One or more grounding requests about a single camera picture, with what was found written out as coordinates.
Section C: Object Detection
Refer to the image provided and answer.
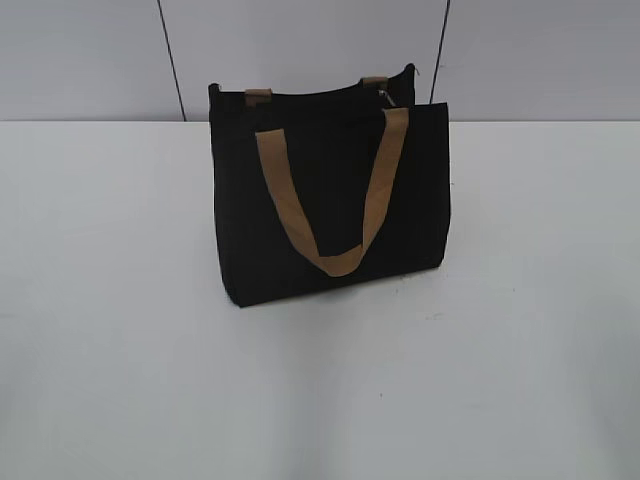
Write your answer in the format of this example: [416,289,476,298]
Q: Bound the black tote bag tan handles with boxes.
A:
[208,64,451,307]

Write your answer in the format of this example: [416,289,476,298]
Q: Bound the silver zipper pull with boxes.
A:
[378,89,396,107]

